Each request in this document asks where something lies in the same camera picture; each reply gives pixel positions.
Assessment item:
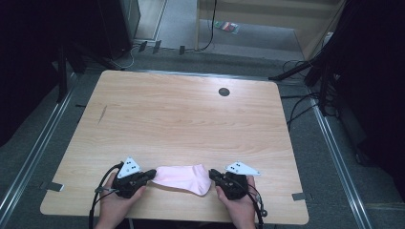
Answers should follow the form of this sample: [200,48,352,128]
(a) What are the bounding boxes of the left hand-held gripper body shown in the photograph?
[112,156,148,199]

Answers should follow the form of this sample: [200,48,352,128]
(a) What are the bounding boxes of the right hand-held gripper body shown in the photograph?
[223,160,262,201]

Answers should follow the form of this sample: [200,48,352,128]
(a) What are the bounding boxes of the person's right hand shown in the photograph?
[215,175,258,223]

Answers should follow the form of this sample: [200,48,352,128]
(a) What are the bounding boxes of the person's left hand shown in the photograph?
[95,173,147,223]

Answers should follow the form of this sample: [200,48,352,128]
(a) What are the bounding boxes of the black stand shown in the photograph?
[267,51,338,117]
[56,41,123,103]

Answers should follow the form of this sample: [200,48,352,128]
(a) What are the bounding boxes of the colourful packet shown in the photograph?
[213,20,241,34]

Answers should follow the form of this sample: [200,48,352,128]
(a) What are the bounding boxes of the black cabinet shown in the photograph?
[95,0,141,60]

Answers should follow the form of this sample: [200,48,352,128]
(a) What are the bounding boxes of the dark curtain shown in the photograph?
[0,0,106,148]
[328,0,405,203]

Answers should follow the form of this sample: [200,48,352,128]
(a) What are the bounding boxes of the light wooden shelf unit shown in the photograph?
[195,0,348,61]

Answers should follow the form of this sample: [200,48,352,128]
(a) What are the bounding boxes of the right hand-held gripper black cable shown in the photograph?
[246,181,268,229]

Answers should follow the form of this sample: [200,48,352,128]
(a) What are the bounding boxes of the hand-held gripper black cable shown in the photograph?
[88,161,124,229]
[246,181,268,229]

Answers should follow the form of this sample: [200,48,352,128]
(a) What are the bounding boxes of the left hand-held gripper black cable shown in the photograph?
[88,161,124,229]

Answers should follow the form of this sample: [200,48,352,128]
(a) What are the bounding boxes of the black floor cables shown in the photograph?
[280,59,338,132]

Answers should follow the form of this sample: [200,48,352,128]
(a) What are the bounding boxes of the metal floor rail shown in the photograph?
[0,72,77,219]
[309,96,373,229]

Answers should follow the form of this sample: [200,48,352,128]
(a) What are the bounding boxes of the white floor cable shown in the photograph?
[109,44,142,71]

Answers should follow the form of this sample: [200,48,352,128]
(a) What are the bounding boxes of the black hanging cable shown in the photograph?
[194,0,219,52]

